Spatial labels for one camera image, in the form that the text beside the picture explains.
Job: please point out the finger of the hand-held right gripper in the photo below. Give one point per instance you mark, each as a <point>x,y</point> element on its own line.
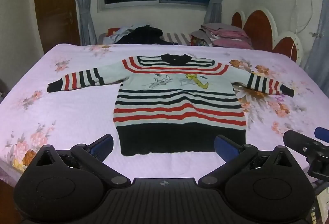
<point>295,139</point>
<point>322,134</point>

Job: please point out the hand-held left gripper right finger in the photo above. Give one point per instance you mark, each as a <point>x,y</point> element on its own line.
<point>225,148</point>

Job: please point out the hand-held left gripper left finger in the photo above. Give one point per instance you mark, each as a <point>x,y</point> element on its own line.
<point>102,147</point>

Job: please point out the striped knit sweater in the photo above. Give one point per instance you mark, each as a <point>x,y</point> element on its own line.
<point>180,100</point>

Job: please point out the light clothes pile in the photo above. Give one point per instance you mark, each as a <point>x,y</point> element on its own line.
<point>117,35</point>

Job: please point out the dark clothes pile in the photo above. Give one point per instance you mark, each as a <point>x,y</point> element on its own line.
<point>144,34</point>

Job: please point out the floral pink bed blanket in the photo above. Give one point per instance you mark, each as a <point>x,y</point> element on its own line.
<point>72,100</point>

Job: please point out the hanging grey-blue cloth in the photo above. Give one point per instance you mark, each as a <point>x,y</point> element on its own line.
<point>320,41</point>

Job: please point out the colourful printed cloth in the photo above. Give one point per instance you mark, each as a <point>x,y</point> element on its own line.
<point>200,41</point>

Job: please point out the stack of folded pink bedding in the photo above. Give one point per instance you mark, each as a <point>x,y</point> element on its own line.
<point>226,34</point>

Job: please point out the red and white headboard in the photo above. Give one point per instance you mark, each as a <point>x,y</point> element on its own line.
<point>259,26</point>

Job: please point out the grey striped bed sheet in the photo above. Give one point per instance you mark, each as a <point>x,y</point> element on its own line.
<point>176,38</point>

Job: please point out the brown wooden wardrobe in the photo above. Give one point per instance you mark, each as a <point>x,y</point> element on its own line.
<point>55,3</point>

